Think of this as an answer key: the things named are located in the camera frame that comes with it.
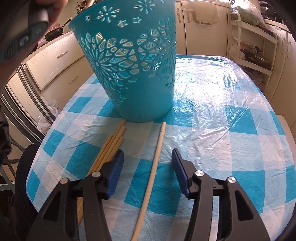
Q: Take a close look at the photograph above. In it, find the teal perforated plastic bucket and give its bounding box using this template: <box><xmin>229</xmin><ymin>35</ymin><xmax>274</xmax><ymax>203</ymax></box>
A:
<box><xmin>69</xmin><ymin>1</ymin><xmax>176</xmax><ymax>123</ymax></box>

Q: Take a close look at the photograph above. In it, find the blue white checkered tablecloth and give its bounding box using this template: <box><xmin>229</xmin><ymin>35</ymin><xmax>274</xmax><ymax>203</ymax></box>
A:
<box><xmin>26</xmin><ymin>55</ymin><xmax>295</xmax><ymax>240</ymax></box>

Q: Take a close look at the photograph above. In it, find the black frying pan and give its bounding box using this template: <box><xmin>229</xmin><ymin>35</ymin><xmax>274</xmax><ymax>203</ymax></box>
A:
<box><xmin>45</xmin><ymin>18</ymin><xmax>73</xmax><ymax>42</ymax></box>

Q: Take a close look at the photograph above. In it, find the plastic bag of vegetables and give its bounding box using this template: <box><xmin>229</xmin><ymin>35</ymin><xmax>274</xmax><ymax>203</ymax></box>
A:
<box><xmin>231</xmin><ymin>0</ymin><xmax>265</xmax><ymax>26</ymax></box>

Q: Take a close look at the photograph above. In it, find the person's left hand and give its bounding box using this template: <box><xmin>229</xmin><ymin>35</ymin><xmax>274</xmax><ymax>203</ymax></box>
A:
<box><xmin>1</xmin><ymin>1</ymin><xmax>67</xmax><ymax>91</ymax></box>

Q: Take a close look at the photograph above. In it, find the white rolling storage cart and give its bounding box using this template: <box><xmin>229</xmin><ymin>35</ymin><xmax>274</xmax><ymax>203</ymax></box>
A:
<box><xmin>227</xmin><ymin>12</ymin><xmax>278</xmax><ymax>91</ymax></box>

